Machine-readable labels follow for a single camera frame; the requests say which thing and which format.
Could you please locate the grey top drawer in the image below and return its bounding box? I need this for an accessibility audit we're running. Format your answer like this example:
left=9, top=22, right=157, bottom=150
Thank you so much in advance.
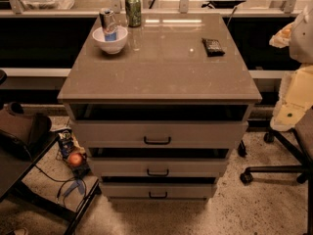
left=70, top=120, right=247, bottom=149

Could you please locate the grey drawer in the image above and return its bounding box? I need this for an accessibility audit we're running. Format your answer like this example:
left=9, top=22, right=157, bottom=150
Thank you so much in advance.
left=100, top=182, right=217, bottom=199
left=70, top=120, right=247, bottom=149
left=87, top=158, right=228, bottom=177

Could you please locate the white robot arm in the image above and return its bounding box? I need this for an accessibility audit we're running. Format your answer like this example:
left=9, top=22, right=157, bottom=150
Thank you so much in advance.
left=269, top=3, right=313, bottom=131

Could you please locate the grey drawer cabinet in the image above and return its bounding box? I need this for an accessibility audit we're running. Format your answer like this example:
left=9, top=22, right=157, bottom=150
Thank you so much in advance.
left=57, top=13, right=263, bottom=204

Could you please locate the grey middle drawer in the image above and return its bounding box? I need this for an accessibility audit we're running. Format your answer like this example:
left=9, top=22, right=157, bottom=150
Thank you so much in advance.
left=87, top=158, right=228, bottom=177

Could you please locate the grey bottom drawer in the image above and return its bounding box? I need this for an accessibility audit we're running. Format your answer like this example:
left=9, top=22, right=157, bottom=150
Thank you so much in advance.
left=100, top=182, right=217, bottom=199

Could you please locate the white ceramic bowl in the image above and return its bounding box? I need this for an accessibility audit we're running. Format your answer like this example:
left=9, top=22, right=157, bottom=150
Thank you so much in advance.
left=92, top=25, right=128, bottom=54

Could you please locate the black snack packet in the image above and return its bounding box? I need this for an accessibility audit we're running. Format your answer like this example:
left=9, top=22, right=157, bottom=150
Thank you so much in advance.
left=202, top=38, right=225, bottom=57

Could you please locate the red apple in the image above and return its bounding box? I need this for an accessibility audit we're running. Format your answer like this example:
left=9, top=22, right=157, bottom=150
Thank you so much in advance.
left=67, top=153, right=83, bottom=167

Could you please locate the blue chip bag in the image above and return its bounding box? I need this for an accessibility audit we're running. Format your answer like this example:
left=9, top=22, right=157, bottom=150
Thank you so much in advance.
left=58, top=129, right=74, bottom=159

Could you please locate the green soda can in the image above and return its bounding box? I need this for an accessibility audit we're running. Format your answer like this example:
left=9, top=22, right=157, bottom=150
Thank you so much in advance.
left=125, top=0, right=141, bottom=27

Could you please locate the silver blue can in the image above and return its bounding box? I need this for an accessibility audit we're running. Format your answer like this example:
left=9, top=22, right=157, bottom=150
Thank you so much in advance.
left=99, top=8, right=117, bottom=41

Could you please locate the black side table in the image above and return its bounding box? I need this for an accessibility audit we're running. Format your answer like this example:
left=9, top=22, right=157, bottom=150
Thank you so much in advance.
left=0, top=132, right=100, bottom=235

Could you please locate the brown bag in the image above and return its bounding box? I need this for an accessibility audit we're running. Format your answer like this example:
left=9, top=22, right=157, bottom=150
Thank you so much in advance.
left=0, top=102, right=52, bottom=161

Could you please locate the black office chair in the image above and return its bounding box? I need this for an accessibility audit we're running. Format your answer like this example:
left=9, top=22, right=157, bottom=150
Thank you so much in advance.
left=240, top=109, right=313, bottom=235

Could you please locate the black floor cable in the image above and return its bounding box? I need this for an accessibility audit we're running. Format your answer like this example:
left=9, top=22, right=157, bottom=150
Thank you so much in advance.
left=33, top=164, right=89, bottom=211

